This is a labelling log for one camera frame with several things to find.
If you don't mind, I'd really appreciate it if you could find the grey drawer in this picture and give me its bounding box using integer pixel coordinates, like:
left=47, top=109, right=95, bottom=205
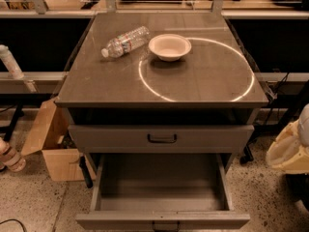
left=76, top=154, right=250, bottom=232
left=69, top=125, right=254, bottom=154

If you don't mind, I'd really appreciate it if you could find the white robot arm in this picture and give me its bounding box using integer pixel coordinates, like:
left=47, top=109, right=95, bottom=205
left=266, top=104, right=309, bottom=174

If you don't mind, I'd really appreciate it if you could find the grey drawer cabinet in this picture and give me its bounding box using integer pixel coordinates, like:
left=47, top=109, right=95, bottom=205
left=54, top=11, right=270, bottom=191

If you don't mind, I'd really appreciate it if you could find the grey top drawer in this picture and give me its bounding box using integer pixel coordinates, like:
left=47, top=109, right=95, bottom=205
left=69, top=125, right=254, bottom=154

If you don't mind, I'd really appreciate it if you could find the black cabinet caster wheel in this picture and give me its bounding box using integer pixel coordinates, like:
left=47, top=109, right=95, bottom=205
left=239, top=145, right=254, bottom=164

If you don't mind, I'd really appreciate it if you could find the white paper bowl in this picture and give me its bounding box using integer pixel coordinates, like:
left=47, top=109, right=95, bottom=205
left=149, top=34, right=191, bottom=62

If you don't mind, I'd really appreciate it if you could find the clear plastic water bottle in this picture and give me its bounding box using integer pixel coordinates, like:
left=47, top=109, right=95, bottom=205
left=101, top=26, right=150, bottom=58

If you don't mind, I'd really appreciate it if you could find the cardboard box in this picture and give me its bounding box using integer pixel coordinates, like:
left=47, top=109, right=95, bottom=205
left=21, top=99, right=84, bottom=181

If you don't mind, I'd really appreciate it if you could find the bottle at left edge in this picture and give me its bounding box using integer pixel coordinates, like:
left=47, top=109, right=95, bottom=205
left=0, top=138, right=26, bottom=172

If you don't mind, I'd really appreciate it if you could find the white tube at left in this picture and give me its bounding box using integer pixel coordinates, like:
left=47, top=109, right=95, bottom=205
left=0, top=44, right=38, bottom=93

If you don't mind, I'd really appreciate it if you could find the black floor cable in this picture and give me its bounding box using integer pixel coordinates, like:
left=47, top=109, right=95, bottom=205
left=0, top=218, right=28, bottom=232

